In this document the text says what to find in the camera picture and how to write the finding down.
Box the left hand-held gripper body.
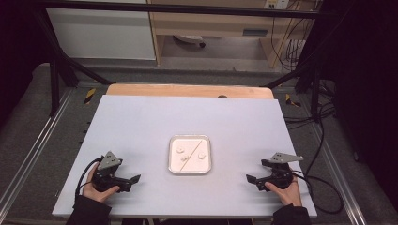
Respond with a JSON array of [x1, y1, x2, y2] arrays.
[[92, 151, 132, 193]]

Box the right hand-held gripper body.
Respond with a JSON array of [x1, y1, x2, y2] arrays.
[[261, 152, 304, 191]]

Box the square metal tray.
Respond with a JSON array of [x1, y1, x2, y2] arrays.
[[167, 134, 213, 174]]

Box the person's right hand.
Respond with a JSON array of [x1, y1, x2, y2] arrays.
[[264, 170, 303, 207]]

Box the person's left hand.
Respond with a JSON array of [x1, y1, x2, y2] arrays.
[[82, 162, 121, 203]]

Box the thin brown stick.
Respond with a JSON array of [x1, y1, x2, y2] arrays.
[[180, 140, 203, 173]]

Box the white table board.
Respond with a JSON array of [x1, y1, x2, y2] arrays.
[[51, 94, 318, 219]]

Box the yellow black tape marker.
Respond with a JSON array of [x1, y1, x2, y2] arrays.
[[284, 93, 302, 108], [83, 87, 97, 105]]

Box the wooden table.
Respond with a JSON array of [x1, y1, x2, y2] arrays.
[[105, 82, 275, 100]]

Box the white cabinet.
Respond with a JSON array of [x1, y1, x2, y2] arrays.
[[45, 7, 157, 61]]

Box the black curtain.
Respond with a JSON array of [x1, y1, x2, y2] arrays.
[[0, 0, 43, 129], [322, 0, 398, 207]]

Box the office chair base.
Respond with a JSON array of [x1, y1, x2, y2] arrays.
[[173, 34, 207, 49]]

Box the white power strip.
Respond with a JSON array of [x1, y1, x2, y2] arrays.
[[264, 0, 291, 10]]

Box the left hand-held gripper cable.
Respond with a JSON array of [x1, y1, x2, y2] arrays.
[[74, 157, 104, 207]]

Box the hand-held gripper cable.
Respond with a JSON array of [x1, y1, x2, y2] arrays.
[[292, 170, 344, 216], [74, 157, 104, 207]]

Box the aluminium rail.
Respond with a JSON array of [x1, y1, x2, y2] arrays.
[[0, 88, 75, 208], [308, 121, 368, 225]]

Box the right hand-held gripper cable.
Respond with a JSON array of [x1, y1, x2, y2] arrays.
[[292, 170, 344, 216]]

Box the black floor cables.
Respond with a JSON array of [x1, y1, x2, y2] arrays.
[[283, 79, 337, 176]]

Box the hanging black cables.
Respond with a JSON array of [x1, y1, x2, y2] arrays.
[[269, 8, 309, 72]]

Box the black metal frame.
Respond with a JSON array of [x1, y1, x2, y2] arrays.
[[31, 0, 356, 124]]

